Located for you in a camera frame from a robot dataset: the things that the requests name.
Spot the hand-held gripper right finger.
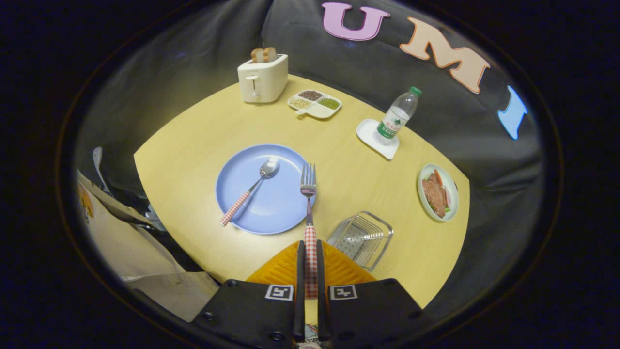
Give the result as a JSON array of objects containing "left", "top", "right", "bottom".
[{"left": 317, "top": 240, "right": 427, "bottom": 349}]

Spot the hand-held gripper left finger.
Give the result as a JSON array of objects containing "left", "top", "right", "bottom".
[{"left": 191, "top": 241, "right": 306, "bottom": 349}]

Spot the fork with checkered handle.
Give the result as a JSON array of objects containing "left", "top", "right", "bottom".
[{"left": 300, "top": 163, "right": 318, "bottom": 298}]

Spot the spoon with checkered handle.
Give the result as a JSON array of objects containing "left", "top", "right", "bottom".
[{"left": 219, "top": 158, "right": 280, "bottom": 227}]

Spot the metal cutlery drainer basket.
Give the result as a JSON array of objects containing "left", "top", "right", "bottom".
[{"left": 327, "top": 211, "right": 394, "bottom": 271}]

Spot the blue round plate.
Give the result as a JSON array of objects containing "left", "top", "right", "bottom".
[{"left": 216, "top": 144, "right": 316, "bottom": 235}]

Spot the green plate with meat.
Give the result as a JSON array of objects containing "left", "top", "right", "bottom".
[{"left": 417, "top": 163, "right": 459, "bottom": 222}]

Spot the white square coaster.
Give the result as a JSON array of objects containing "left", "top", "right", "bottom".
[{"left": 356, "top": 119, "right": 400, "bottom": 160}]

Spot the white divided dish with beans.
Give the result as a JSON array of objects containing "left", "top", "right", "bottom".
[{"left": 287, "top": 89, "right": 342, "bottom": 120}]

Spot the clear plastic water bottle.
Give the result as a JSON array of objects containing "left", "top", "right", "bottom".
[{"left": 376, "top": 86, "right": 422, "bottom": 146}]

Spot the white toaster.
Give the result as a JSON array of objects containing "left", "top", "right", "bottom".
[{"left": 237, "top": 53, "right": 289, "bottom": 103}]

